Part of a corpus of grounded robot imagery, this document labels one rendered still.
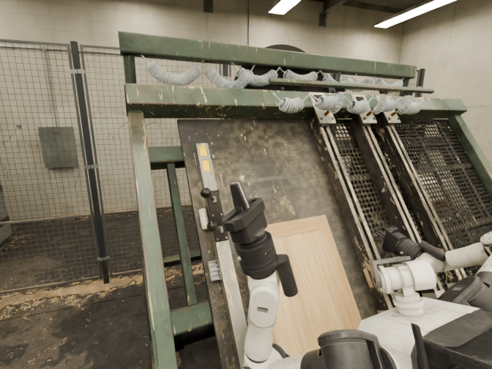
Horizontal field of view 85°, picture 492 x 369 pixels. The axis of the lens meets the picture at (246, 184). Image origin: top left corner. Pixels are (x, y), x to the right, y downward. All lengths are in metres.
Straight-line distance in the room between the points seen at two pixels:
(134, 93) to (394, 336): 1.11
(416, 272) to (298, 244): 0.55
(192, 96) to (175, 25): 4.73
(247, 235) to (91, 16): 5.60
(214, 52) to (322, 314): 1.42
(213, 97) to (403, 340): 1.05
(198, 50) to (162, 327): 1.35
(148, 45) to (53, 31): 4.44
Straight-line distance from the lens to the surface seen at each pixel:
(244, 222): 0.55
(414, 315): 0.77
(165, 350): 0.97
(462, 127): 2.43
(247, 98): 1.30
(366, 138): 1.62
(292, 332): 1.13
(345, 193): 1.34
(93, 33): 5.89
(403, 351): 0.67
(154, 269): 0.97
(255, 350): 0.78
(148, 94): 1.20
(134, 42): 1.63
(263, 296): 0.64
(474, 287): 0.90
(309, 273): 1.18
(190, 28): 5.94
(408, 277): 0.74
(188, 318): 1.06
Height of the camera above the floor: 1.77
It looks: 14 degrees down
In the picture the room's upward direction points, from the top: straight up
